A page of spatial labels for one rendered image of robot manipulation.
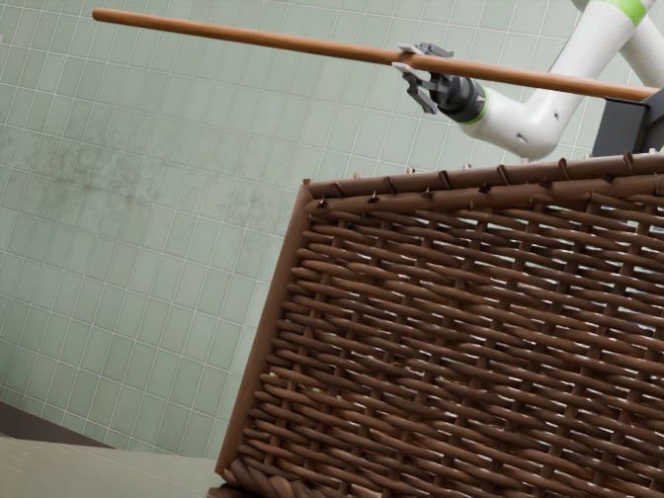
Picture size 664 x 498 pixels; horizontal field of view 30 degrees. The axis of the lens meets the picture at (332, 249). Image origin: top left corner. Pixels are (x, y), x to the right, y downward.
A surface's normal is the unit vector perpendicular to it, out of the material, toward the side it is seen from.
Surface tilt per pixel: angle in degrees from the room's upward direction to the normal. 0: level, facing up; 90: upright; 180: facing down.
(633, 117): 90
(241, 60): 90
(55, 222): 90
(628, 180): 68
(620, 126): 90
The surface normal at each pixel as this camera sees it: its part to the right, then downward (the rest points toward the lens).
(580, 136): -0.50, -0.20
